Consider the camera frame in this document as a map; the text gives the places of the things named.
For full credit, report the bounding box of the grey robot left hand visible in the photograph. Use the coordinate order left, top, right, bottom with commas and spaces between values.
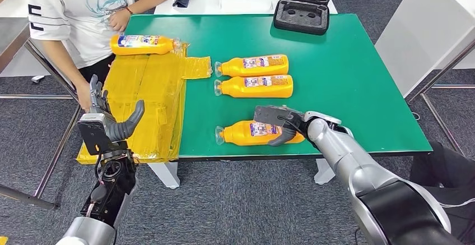
89, 74, 146, 142

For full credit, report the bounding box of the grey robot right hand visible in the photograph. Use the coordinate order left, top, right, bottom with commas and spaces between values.
268, 110, 309, 147

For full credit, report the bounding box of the orange detergent bottle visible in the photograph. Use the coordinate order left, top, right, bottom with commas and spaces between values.
110, 34, 183, 57
215, 119, 306, 147
213, 75, 294, 99
214, 54, 290, 78

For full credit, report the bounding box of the yellow taped cardboard mat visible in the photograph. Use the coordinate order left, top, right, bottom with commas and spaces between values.
76, 39, 213, 165

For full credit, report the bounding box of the white table leg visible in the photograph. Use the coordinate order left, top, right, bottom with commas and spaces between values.
147, 161, 181, 189
314, 158, 337, 185

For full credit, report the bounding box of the black foam carrying case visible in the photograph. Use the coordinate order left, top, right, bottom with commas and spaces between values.
273, 0, 332, 36

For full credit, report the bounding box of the white desk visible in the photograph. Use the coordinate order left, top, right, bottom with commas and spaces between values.
374, 0, 475, 99
0, 0, 71, 92

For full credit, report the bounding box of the person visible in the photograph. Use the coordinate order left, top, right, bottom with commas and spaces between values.
22, 0, 171, 112
409, 141, 475, 245

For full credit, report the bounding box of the grey metal table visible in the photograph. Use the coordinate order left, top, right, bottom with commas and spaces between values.
0, 16, 82, 211

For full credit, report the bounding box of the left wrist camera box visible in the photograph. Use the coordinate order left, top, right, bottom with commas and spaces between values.
77, 112, 129, 156

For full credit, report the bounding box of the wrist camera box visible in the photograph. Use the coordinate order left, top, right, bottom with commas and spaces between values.
254, 105, 297, 128
77, 112, 129, 156

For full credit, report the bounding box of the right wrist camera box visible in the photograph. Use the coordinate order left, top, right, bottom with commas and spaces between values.
254, 105, 297, 128

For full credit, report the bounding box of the grey metal desk frame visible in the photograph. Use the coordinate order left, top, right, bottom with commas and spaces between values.
406, 39, 475, 157

